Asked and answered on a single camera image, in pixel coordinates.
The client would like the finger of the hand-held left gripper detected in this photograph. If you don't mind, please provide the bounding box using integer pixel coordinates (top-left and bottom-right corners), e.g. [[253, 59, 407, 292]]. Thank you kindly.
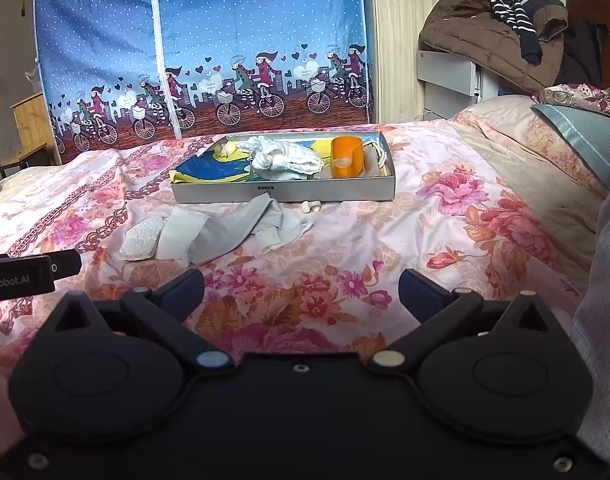
[[50, 249, 83, 281]]

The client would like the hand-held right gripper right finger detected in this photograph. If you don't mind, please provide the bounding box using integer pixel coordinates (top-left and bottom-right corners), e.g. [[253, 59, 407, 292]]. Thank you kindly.
[[369, 269, 566, 373]]

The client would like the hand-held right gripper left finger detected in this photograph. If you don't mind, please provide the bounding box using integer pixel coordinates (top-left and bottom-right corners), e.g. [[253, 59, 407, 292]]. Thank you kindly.
[[37, 269, 236, 373]]

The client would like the grey shallow cardboard box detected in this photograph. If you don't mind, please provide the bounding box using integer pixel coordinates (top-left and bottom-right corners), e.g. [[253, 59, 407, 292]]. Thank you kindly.
[[171, 131, 397, 204]]

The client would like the orange plastic cup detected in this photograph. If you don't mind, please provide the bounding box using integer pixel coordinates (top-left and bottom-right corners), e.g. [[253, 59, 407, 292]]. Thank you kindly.
[[331, 136, 368, 179]]

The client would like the white cloth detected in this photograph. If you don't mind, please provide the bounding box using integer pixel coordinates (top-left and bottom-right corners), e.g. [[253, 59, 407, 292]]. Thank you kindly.
[[235, 136, 325, 181]]

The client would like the pink floral bed quilt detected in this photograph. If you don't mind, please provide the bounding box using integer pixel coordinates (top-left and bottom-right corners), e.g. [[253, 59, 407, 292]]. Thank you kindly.
[[0, 120, 610, 411]]

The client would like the dark-framed wooden stool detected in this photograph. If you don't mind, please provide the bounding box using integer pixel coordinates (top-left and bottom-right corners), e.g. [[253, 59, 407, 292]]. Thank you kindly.
[[0, 142, 50, 179]]

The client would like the blue yellow printed cloth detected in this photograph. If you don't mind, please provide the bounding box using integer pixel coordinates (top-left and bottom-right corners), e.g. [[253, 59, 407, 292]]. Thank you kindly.
[[170, 135, 381, 186]]

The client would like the wooden cabinet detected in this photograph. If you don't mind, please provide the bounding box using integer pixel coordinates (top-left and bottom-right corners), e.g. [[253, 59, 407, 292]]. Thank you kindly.
[[11, 92, 50, 152]]

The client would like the grey cloth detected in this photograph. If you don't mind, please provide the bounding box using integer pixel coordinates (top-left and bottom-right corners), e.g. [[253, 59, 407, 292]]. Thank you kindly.
[[570, 180, 610, 461]]

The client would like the beige bed cover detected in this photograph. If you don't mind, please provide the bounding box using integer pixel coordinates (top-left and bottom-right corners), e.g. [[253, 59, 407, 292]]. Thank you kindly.
[[447, 94, 610, 281]]

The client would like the white cabinet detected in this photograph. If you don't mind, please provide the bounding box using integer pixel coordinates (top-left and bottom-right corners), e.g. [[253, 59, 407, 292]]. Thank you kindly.
[[417, 47, 501, 106]]

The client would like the blue-grey pillow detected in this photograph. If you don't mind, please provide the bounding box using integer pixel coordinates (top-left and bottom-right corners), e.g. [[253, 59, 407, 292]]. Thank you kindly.
[[530, 102, 610, 188]]

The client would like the blue printed fabric wardrobe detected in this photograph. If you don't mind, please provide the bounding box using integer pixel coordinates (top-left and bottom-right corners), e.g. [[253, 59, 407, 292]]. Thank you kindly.
[[32, 0, 375, 166]]

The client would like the floral pillow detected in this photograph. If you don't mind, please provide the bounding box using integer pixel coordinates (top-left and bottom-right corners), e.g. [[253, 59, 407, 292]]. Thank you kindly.
[[532, 67, 610, 123]]

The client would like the light wooden wardrobe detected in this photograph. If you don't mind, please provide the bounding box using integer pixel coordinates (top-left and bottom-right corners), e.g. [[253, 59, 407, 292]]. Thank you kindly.
[[367, 0, 486, 123]]

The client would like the brown padded jacket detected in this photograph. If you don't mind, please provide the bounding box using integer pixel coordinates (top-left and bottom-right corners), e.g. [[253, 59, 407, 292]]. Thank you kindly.
[[419, 0, 571, 93]]

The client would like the black white striped garment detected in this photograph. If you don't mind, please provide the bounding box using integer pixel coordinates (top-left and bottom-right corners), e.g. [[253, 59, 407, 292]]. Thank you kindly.
[[485, 0, 543, 66]]

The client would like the dark wooden headboard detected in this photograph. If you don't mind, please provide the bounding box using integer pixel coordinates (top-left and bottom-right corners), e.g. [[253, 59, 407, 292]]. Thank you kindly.
[[565, 0, 610, 91]]

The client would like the white cable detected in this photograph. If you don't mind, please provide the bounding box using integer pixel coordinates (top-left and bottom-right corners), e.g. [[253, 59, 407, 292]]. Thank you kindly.
[[414, 106, 452, 122]]

